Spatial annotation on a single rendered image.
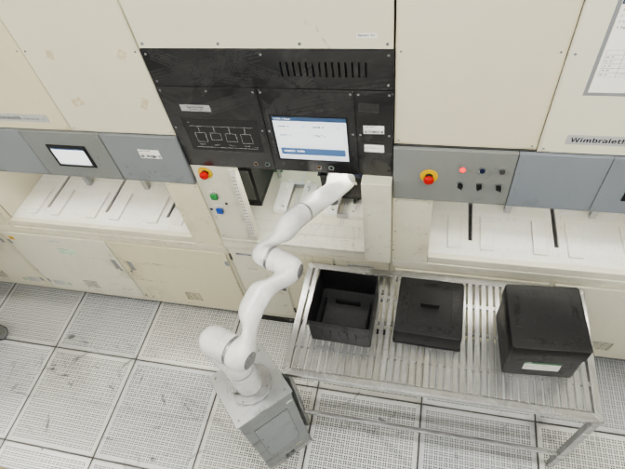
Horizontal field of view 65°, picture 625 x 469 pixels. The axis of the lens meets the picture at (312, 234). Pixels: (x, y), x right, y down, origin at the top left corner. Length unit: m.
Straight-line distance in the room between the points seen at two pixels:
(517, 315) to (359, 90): 1.07
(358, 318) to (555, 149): 1.10
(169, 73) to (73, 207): 1.47
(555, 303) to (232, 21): 1.59
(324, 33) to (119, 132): 1.02
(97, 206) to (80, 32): 1.32
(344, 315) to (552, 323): 0.88
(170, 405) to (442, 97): 2.35
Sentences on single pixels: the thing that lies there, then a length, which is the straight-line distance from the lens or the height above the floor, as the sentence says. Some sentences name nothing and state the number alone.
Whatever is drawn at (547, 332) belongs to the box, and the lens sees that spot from 2.10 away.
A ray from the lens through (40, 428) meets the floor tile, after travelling 3.55.
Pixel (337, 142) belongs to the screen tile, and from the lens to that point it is 1.88.
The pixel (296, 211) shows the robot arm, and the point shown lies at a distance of 1.92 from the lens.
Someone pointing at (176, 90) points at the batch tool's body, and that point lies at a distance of 1.94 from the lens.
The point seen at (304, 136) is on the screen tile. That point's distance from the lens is 1.89.
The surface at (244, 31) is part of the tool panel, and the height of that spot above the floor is 2.02.
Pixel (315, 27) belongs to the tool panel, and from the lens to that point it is 1.62.
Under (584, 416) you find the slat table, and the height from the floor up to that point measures 0.76.
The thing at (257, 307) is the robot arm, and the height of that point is 1.20.
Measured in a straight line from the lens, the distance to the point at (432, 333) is 2.18.
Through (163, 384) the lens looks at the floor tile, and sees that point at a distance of 3.27.
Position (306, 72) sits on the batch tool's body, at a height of 1.87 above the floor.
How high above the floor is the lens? 2.81
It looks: 51 degrees down
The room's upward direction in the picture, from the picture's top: 11 degrees counter-clockwise
